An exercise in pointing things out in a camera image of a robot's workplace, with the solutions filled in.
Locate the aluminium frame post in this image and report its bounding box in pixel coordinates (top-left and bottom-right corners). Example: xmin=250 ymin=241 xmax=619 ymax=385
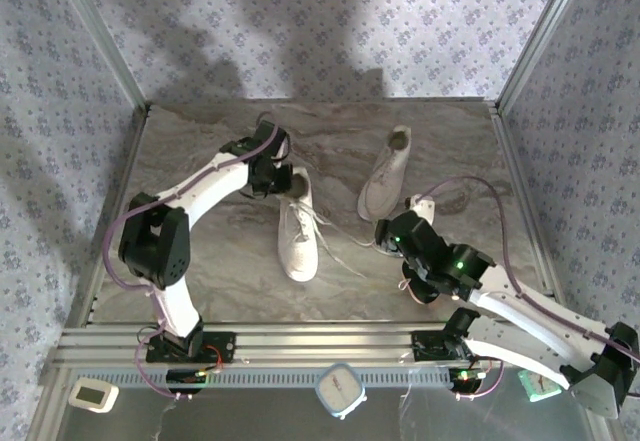
xmin=497 ymin=0 xmax=592 ymax=112
xmin=49 ymin=0 xmax=152 ymax=112

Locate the grey slotted cable duct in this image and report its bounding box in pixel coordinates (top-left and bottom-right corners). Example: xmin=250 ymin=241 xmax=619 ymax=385
xmin=74 ymin=366 xmax=454 ymax=388

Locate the black controller board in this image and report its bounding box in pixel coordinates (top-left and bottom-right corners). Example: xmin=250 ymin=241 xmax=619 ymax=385
xmin=166 ymin=368 xmax=209 ymax=395
xmin=448 ymin=367 xmax=487 ymax=395

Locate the white leather sneaker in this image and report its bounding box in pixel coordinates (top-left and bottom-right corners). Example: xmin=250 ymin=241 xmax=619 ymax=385
xmin=276 ymin=165 xmax=320 ymax=283
xmin=356 ymin=125 xmax=414 ymax=222

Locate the aluminium mounting rail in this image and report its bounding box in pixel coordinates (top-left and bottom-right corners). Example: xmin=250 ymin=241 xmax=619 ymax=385
xmin=53 ymin=324 xmax=599 ymax=368

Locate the aluminium table edge rail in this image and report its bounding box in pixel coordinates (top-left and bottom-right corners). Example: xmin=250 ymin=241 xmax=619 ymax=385
xmin=487 ymin=100 xmax=572 ymax=326
xmin=64 ymin=103 xmax=154 ymax=330

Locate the blue-rimmed square white clock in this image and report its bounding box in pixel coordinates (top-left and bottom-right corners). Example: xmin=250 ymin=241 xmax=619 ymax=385
xmin=314 ymin=362 xmax=368 ymax=421

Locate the plush doll with black hat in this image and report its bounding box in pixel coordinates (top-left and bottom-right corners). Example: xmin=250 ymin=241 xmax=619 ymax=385
xmin=398 ymin=265 xmax=454 ymax=307

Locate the green alarm clock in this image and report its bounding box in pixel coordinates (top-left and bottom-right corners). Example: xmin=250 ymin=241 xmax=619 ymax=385
xmin=517 ymin=368 xmax=561 ymax=405

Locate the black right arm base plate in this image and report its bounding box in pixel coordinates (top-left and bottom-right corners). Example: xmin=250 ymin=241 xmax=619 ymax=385
xmin=412 ymin=330 xmax=474 ymax=362

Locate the white digital timer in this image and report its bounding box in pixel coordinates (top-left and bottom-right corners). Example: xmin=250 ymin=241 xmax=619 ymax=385
xmin=68 ymin=377 xmax=120 ymax=415

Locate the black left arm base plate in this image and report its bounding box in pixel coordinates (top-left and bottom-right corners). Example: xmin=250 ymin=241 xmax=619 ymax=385
xmin=145 ymin=330 xmax=237 ymax=365

